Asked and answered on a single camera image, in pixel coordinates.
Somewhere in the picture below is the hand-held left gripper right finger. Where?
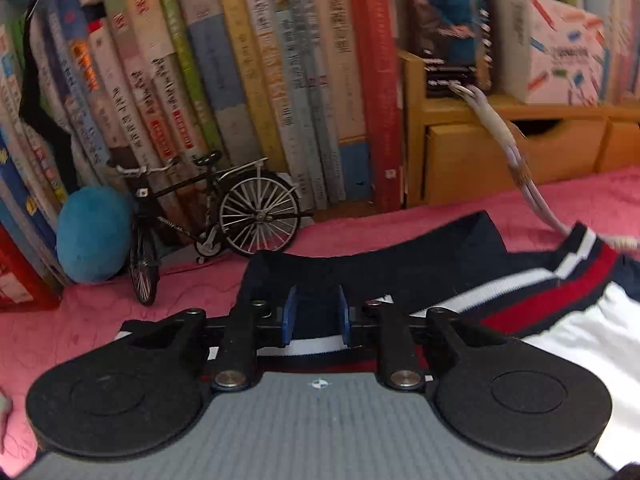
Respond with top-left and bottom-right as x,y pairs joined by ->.
334,285 -> 507,392

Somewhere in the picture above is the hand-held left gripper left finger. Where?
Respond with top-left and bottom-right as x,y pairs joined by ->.
119,285 -> 301,392

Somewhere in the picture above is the navy and white jacket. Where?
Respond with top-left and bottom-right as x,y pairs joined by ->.
117,210 -> 640,471

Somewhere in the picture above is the miniature black bicycle model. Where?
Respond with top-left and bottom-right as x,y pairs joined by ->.
107,150 -> 313,307

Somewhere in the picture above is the wooden drawer organizer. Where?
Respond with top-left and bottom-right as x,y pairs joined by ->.
397,50 -> 640,208

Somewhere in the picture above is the blue plush ball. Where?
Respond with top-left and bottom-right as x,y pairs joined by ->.
56,186 -> 136,283

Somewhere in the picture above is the pink rabbit-print blanket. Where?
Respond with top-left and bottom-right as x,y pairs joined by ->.
0,167 -> 640,480

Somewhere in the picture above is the row of tall upright books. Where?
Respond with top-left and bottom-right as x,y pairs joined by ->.
0,0 -> 406,286

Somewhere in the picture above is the white box with colourful print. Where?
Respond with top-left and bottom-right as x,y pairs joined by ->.
492,0 -> 621,107

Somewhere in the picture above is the row of thin colourful books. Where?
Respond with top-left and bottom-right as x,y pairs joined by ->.
590,0 -> 640,106

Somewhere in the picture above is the white braided charging cable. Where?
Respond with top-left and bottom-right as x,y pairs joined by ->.
452,82 -> 640,251

